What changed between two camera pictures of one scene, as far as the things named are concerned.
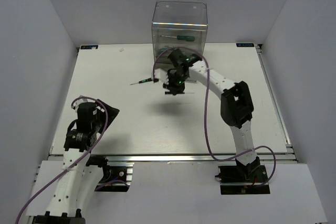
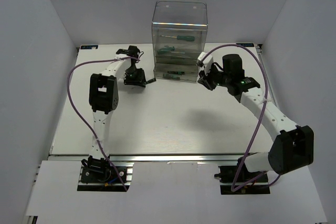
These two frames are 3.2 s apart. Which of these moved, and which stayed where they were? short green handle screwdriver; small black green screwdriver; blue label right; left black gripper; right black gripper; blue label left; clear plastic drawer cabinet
Moved: small black green screwdriver; right black gripper; left black gripper
Stayed: blue label right; short green handle screwdriver; clear plastic drawer cabinet; blue label left
